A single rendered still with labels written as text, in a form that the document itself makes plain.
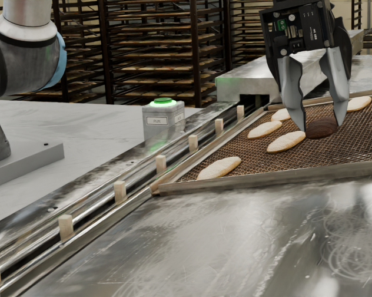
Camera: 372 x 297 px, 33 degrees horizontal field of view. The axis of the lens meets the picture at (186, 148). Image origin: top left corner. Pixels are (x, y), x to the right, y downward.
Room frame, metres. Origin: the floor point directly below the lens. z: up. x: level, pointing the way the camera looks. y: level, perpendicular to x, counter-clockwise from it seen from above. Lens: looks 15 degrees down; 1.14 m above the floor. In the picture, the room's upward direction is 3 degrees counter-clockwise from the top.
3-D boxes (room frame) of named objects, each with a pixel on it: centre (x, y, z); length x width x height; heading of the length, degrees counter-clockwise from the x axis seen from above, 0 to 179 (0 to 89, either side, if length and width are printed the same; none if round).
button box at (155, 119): (1.31, 0.04, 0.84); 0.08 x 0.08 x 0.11; 66
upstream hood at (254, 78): (2.03, -0.41, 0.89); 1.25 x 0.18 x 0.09; 156
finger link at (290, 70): (0.73, -0.13, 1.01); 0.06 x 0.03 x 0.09; 162
